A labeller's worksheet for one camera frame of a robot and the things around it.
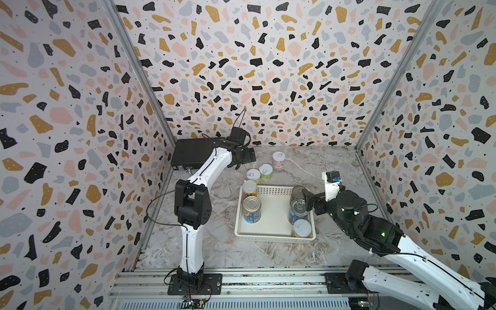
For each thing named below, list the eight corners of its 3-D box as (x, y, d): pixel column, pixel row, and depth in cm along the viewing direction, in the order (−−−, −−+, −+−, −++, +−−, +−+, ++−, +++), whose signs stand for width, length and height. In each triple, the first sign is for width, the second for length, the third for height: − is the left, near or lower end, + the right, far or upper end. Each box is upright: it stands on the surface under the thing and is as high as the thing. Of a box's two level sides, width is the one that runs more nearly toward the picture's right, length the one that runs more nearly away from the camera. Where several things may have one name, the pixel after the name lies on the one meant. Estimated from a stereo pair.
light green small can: (262, 183, 107) (263, 176, 103) (257, 172, 112) (257, 165, 107) (274, 179, 109) (275, 171, 104) (269, 169, 114) (269, 161, 109)
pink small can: (272, 169, 114) (273, 162, 109) (272, 158, 119) (272, 151, 115) (284, 169, 114) (285, 162, 109) (283, 158, 120) (284, 151, 115)
